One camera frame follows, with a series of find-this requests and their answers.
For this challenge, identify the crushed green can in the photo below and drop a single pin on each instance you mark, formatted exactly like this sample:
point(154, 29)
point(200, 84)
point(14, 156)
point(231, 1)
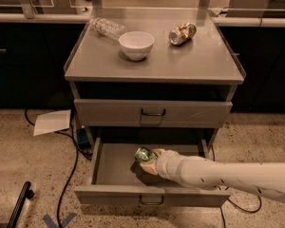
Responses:
point(144, 154)

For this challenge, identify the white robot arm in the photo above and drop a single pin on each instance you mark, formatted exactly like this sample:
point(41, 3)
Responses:
point(266, 179)

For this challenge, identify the grey open middle drawer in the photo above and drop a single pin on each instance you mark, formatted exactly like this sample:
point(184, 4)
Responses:
point(115, 178)

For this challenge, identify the grey top drawer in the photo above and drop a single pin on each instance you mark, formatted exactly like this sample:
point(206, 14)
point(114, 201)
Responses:
point(143, 113)

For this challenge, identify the grey metal drawer cabinet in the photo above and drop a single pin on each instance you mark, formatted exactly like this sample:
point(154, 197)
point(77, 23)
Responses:
point(201, 69)

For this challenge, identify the crushed gold can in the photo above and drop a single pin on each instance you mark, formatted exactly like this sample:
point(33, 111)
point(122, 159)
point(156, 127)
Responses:
point(182, 34)

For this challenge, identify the dark background counter right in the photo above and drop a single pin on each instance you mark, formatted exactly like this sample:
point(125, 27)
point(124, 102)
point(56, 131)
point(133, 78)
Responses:
point(259, 44)

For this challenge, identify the dark background counter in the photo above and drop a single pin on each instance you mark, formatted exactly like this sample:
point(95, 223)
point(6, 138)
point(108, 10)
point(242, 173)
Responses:
point(32, 60)
point(259, 44)

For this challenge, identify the dark background counter left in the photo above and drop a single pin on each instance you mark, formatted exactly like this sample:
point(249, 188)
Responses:
point(32, 60)

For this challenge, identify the blue power adapter box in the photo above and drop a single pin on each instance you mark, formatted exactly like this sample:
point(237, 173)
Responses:
point(82, 139)

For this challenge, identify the white ceramic bowl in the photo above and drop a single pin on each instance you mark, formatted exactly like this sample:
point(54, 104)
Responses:
point(136, 45)

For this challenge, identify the white paper sheet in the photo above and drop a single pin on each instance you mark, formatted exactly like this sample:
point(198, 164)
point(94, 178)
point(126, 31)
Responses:
point(52, 122)

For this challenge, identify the black bar bottom left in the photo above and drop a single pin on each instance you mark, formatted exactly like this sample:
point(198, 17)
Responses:
point(25, 194)

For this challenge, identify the clear plastic water bottle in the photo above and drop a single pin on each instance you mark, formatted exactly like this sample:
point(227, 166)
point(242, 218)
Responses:
point(107, 28)

